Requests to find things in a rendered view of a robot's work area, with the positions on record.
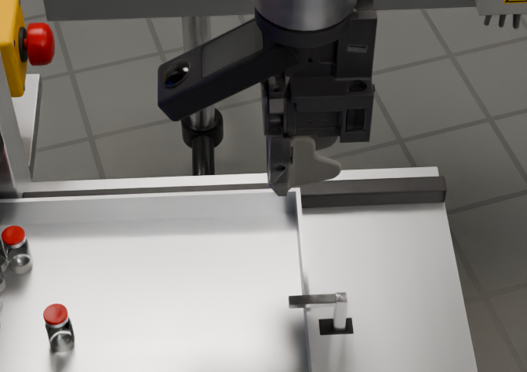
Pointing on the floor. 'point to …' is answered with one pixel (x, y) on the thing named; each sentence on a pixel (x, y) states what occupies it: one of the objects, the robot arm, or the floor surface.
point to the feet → (203, 144)
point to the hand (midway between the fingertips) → (273, 183)
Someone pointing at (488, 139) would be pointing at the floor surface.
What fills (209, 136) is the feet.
